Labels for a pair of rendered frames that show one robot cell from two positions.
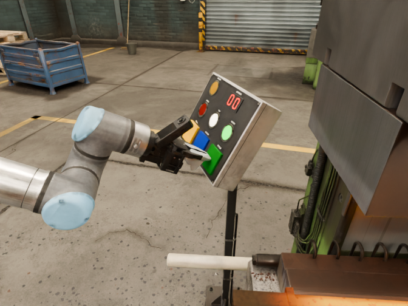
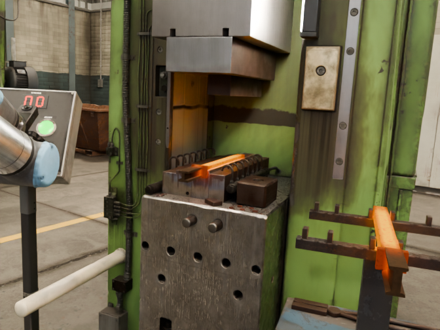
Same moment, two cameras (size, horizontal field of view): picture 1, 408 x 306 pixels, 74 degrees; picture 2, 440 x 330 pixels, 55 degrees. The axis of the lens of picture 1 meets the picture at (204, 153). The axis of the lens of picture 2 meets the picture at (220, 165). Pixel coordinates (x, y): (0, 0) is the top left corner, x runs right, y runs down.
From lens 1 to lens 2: 99 cm
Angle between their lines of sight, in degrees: 69
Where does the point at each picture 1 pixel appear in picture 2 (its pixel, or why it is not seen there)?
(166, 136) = (27, 120)
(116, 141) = (12, 116)
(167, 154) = not seen: hidden behind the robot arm
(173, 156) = not seen: hidden behind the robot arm
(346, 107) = (200, 45)
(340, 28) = (180, 18)
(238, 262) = (86, 270)
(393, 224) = (184, 149)
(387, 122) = (226, 39)
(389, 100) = (222, 34)
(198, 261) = (54, 288)
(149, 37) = not seen: outside the picture
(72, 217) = (54, 167)
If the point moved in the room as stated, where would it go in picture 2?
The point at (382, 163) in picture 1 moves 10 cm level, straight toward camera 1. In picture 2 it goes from (230, 52) to (253, 49)
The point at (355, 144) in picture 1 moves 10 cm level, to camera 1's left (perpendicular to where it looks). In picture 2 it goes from (213, 54) to (199, 50)
